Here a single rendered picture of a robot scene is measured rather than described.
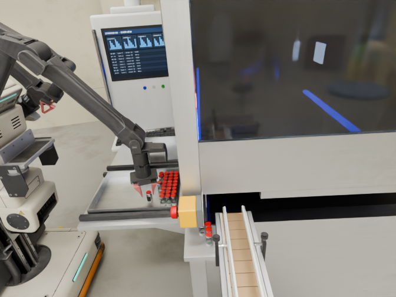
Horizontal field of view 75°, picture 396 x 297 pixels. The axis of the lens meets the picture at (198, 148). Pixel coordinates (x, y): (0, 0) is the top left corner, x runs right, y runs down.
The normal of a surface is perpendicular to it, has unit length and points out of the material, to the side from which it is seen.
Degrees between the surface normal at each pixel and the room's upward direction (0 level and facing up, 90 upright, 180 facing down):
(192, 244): 0
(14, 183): 90
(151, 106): 90
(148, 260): 0
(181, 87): 90
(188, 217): 90
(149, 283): 0
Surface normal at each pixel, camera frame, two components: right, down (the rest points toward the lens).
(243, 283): -0.06, -0.87
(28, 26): 0.23, 0.46
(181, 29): 0.00, 0.48
